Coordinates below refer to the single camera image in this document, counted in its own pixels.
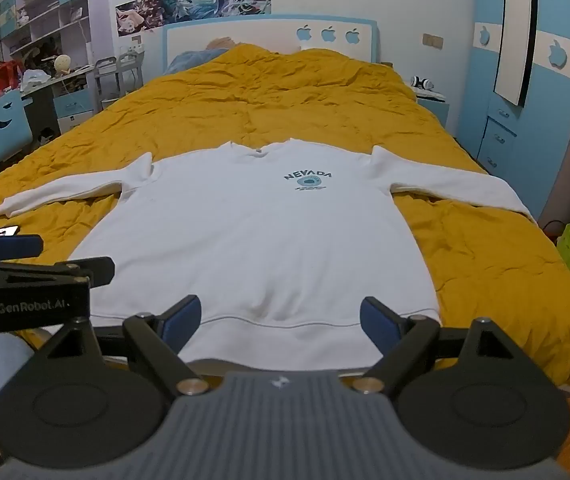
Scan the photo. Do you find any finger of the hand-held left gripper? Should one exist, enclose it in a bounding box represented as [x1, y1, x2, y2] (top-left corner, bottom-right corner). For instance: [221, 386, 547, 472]
[0, 229, 44, 262]
[0, 256, 116, 290]

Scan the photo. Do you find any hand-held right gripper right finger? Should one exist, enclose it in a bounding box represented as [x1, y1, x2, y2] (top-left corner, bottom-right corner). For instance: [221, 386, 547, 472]
[352, 296, 517, 395]

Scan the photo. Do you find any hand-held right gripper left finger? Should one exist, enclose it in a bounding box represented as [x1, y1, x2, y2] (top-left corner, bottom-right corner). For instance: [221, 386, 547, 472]
[40, 294, 211, 396]

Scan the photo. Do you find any white printed sweatshirt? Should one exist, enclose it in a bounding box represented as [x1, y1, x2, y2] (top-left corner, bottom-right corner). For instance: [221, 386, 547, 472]
[0, 137, 538, 368]

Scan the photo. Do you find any person's jeans leg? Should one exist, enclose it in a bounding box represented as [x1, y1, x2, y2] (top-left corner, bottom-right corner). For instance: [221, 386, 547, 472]
[0, 331, 38, 418]

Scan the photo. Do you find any blue smiling-face chair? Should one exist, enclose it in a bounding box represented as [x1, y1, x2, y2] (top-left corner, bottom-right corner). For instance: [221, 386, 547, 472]
[0, 91, 34, 166]

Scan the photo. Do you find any grey desk with blue drawers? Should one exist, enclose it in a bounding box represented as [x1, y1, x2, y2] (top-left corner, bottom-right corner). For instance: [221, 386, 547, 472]
[0, 62, 98, 171]

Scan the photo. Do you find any white plastic bag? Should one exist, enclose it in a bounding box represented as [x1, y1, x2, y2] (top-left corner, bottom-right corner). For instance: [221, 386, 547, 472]
[21, 69, 52, 89]

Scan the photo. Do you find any red bag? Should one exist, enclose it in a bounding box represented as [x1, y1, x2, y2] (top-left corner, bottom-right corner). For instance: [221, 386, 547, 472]
[0, 60, 24, 93]

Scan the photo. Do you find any grey trolley cart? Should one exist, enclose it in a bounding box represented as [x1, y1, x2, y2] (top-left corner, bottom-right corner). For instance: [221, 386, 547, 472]
[94, 51, 145, 111]

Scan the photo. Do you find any blue nightstand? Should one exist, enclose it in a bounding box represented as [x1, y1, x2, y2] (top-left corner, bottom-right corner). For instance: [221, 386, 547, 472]
[412, 87, 451, 130]

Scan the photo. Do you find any blue pillow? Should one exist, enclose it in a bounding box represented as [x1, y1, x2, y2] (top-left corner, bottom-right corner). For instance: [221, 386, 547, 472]
[167, 35, 246, 73]

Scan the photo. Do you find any white and blue bookshelf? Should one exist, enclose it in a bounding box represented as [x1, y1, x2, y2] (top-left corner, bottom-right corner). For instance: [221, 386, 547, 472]
[0, 0, 90, 57]

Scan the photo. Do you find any yellow quilted blanket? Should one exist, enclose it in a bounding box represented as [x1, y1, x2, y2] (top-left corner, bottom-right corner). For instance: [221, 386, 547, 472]
[0, 42, 570, 396]

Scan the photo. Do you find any blue and white wardrobe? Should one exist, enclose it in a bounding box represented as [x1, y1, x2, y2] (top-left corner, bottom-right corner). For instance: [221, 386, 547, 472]
[458, 0, 570, 227]

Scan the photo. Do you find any white blue-trimmed bed headboard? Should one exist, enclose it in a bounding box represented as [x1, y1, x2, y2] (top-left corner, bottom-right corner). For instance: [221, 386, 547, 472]
[161, 14, 380, 73]

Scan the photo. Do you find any black-edged white wardrobe panel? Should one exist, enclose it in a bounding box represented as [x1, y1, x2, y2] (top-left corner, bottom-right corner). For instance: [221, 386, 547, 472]
[492, 0, 540, 108]

